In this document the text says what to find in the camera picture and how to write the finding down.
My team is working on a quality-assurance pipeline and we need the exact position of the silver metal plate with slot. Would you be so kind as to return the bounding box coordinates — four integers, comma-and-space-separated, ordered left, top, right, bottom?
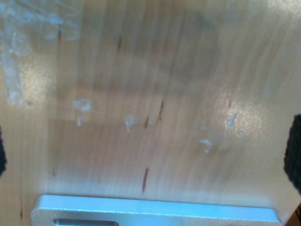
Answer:
30, 194, 283, 226

